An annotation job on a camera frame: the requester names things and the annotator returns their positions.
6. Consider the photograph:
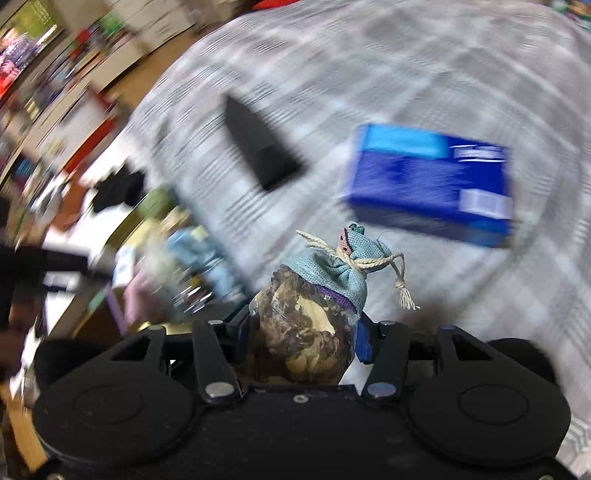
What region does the grey plaid blanket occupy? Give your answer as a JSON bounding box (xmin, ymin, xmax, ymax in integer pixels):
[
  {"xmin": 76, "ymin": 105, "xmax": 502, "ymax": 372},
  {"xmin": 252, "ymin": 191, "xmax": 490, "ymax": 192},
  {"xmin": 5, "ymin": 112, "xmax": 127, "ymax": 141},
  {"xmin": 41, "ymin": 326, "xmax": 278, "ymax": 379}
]
[{"xmin": 124, "ymin": 4, "xmax": 591, "ymax": 462}]

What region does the green fuzzy ball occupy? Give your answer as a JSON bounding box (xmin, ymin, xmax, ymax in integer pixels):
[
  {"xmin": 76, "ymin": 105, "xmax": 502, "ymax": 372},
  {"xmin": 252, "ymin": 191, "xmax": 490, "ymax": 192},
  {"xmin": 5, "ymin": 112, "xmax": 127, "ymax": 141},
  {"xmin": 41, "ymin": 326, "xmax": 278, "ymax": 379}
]
[{"xmin": 137, "ymin": 185, "xmax": 179, "ymax": 223}]

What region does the black cloth glove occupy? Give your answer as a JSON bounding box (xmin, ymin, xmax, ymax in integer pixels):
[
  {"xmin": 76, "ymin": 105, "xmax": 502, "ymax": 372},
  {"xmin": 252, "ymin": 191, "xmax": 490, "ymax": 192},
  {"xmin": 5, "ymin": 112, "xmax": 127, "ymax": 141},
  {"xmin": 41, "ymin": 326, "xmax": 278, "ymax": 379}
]
[{"xmin": 93, "ymin": 170, "xmax": 145, "ymax": 214}]

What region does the blue burlap dried flower sachet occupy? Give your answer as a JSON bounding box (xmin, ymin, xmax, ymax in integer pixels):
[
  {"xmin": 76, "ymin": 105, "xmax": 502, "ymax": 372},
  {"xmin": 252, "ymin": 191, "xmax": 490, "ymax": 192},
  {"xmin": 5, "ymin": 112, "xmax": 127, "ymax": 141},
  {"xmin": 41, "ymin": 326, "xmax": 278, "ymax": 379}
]
[{"xmin": 245, "ymin": 222, "xmax": 422, "ymax": 387}]

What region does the gold metal tray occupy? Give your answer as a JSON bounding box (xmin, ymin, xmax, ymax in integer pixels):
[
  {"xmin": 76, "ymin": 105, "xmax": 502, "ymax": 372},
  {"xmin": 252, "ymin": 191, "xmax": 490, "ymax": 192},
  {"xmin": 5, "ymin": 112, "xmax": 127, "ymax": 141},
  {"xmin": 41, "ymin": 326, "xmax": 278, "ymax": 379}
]
[{"xmin": 99, "ymin": 203, "xmax": 245, "ymax": 334}]

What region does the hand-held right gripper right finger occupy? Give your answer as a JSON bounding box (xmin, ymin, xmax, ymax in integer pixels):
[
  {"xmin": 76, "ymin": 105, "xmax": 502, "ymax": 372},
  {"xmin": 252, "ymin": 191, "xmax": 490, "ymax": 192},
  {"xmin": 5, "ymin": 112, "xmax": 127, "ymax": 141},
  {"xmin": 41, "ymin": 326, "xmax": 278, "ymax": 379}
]
[{"xmin": 356, "ymin": 318, "xmax": 492, "ymax": 401}]

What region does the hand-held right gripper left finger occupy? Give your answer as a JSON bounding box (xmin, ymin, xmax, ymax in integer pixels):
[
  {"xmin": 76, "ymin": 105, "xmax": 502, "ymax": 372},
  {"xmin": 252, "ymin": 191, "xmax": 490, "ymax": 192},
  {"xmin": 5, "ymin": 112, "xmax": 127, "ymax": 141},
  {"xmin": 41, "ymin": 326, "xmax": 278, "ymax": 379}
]
[{"xmin": 110, "ymin": 314, "xmax": 254, "ymax": 404}]

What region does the light blue cloth bag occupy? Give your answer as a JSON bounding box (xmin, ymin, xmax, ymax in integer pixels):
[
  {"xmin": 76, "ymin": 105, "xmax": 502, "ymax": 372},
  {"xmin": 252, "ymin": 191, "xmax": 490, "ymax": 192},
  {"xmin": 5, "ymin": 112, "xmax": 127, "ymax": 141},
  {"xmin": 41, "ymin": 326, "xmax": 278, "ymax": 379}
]
[{"xmin": 167, "ymin": 225, "xmax": 232, "ymax": 297}]

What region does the blue tissue pack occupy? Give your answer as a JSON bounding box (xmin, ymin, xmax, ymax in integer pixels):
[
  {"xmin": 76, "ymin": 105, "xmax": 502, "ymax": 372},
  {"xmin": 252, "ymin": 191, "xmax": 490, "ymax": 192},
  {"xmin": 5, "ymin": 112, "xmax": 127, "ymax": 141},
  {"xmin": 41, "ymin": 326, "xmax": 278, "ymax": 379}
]
[{"xmin": 341, "ymin": 124, "xmax": 516, "ymax": 250}]

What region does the black triangular box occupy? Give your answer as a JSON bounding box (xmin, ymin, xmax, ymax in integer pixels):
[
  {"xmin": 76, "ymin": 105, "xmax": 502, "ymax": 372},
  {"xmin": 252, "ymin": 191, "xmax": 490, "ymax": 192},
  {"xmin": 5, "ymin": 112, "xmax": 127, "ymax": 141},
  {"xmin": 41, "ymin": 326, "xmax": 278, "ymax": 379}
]
[{"xmin": 224, "ymin": 95, "xmax": 306, "ymax": 193}]

